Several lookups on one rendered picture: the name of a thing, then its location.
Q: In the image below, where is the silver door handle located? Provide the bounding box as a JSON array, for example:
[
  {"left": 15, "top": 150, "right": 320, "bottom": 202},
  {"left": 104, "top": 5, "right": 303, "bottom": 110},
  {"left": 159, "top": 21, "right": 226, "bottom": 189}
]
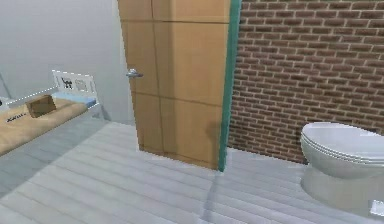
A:
[{"left": 125, "top": 68, "right": 144, "bottom": 80}]

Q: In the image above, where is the white bed with tan blanket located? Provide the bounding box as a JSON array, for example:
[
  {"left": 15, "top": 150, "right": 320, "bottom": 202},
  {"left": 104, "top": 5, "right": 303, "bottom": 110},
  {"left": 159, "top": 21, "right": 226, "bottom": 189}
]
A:
[{"left": 0, "top": 69, "right": 99, "bottom": 158}]

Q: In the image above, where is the brown box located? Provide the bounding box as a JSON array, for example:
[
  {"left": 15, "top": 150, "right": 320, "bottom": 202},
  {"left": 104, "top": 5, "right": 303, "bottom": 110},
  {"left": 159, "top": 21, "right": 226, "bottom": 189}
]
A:
[{"left": 25, "top": 94, "right": 57, "bottom": 119}]

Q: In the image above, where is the white toilet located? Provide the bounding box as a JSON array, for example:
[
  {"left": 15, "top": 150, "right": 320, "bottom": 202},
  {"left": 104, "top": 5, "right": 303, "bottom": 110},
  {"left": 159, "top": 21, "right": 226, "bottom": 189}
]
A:
[{"left": 299, "top": 121, "right": 384, "bottom": 218}]

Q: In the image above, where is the wooden room door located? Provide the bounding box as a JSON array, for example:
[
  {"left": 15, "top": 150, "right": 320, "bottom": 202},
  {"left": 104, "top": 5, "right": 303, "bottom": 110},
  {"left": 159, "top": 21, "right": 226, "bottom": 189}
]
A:
[{"left": 117, "top": 0, "right": 242, "bottom": 173}]

